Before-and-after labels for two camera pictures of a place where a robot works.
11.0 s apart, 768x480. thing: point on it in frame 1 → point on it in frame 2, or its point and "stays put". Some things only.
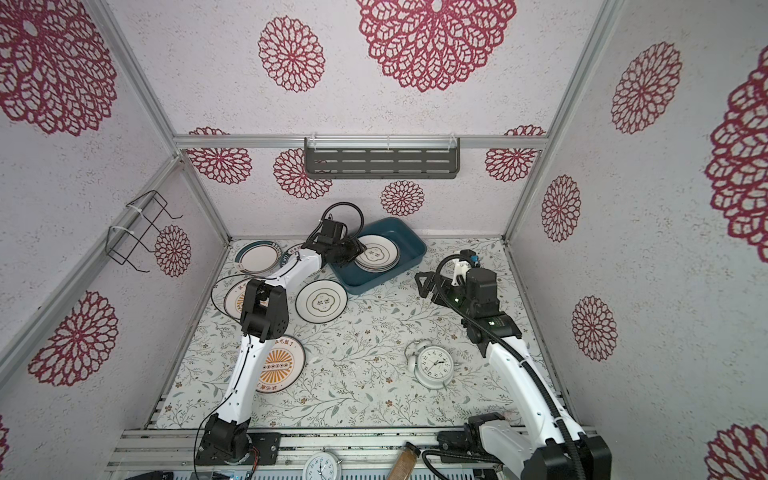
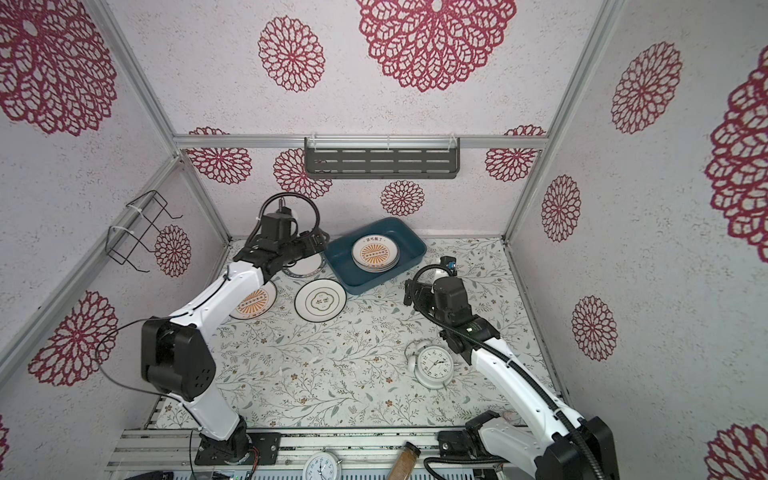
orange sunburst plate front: x=282 y=364 → x=375 y=253
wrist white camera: x=460 y=269 → x=449 y=263
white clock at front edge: x=323 y=466 stays put
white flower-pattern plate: x=321 y=301 stays put
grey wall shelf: x=382 y=158 stays put
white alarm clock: x=432 y=365 stays put
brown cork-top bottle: x=404 y=464 stays put
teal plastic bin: x=354 y=280 stays put
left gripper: x=357 y=248 → x=311 y=247
